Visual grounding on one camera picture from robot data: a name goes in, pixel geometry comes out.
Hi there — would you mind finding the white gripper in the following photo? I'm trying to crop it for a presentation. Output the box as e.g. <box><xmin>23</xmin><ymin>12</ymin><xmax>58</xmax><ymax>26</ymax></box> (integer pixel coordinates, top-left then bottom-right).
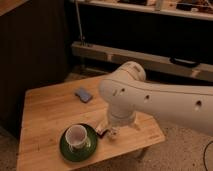
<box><xmin>107</xmin><ymin>107</ymin><xmax>140</xmax><ymax>137</ymax></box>

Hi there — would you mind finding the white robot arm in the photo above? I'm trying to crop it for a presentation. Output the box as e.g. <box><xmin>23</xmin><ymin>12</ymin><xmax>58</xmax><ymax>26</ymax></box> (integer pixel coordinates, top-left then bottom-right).
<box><xmin>99</xmin><ymin>61</ymin><xmax>213</xmax><ymax>136</ymax></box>

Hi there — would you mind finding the white red box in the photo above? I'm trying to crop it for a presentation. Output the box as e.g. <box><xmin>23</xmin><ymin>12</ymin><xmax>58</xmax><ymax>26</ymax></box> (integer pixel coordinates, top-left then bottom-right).
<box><xmin>96</xmin><ymin>121</ymin><xmax>108</xmax><ymax>135</ymax></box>

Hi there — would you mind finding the white cup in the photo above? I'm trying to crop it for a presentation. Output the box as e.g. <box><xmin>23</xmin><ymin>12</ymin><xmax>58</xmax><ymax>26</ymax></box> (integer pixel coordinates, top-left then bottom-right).
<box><xmin>65</xmin><ymin>124</ymin><xmax>87</xmax><ymax>149</ymax></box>

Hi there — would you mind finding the blue rectangular block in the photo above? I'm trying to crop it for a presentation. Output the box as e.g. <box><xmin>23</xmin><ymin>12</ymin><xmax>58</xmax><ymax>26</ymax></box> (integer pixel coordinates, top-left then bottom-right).
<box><xmin>75</xmin><ymin>88</ymin><xmax>93</xmax><ymax>103</ymax></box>

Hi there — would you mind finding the green round plate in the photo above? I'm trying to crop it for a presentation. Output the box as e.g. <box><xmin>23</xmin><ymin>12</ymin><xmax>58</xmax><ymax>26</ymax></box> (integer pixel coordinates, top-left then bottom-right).
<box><xmin>59</xmin><ymin>123</ymin><xmax>98</xmax><ymax>162</ymax></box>

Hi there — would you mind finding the grey metal shelf beam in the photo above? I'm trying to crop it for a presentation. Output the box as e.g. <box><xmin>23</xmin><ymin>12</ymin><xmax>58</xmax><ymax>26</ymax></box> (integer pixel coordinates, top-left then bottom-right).
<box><xmin>71</xmin><ymin>42</ymin><xmax>213</xmax><ymax>82</ymax></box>

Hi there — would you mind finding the vertical metal pole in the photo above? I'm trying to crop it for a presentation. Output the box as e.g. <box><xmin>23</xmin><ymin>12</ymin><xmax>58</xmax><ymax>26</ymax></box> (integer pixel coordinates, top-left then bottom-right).
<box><xmin>75</xmin><ymin>0</ymin><xmax>85</xmax><ymax>45</ymax></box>

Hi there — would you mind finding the upper white shelf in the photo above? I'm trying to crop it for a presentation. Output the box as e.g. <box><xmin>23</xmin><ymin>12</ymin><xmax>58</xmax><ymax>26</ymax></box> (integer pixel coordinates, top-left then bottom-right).
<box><xmin>70</xmin><ymin>0</ymin><xmax>213</xmax><ymax>21</ymax></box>

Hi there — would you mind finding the black handle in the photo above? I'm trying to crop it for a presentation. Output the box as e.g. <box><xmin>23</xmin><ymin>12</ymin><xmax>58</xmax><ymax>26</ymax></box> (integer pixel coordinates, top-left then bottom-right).
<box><xmin>169</xmin><ymin>58</ymin><xmax>200</xmax><ymax>68</ymax></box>

